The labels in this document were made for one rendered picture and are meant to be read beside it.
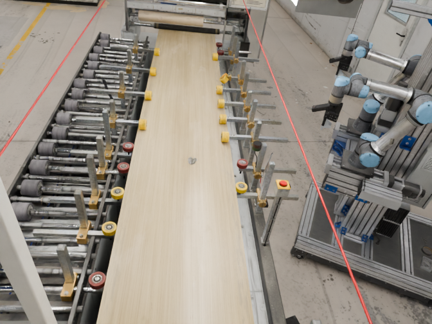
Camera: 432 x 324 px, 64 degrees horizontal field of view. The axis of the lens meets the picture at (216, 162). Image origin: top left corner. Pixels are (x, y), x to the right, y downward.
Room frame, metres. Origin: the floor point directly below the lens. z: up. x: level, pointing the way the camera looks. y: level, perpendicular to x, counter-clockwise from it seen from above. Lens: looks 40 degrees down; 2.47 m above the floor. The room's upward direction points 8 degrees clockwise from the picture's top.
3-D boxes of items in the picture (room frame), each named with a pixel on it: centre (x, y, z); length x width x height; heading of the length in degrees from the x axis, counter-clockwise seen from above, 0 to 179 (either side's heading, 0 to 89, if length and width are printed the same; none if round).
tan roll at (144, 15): (4.42, 0.61, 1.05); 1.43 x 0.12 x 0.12; 98
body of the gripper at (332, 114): (1.89, -0.66, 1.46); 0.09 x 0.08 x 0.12; 74
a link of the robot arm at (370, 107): (2.45, -1.14, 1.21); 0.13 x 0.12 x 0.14; 157
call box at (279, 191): (1.41, -0.38, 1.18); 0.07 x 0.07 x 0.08; 8
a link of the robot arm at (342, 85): (1.89, -0.66, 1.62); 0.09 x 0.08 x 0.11; 81
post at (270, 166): (1.67, -0.35, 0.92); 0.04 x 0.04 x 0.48; 8
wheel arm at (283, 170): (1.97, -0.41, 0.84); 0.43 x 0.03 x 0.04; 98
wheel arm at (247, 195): (1.72, -0.39, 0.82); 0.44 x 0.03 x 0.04; 98
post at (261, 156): (1.92, -0.31, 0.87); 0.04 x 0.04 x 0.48; 8
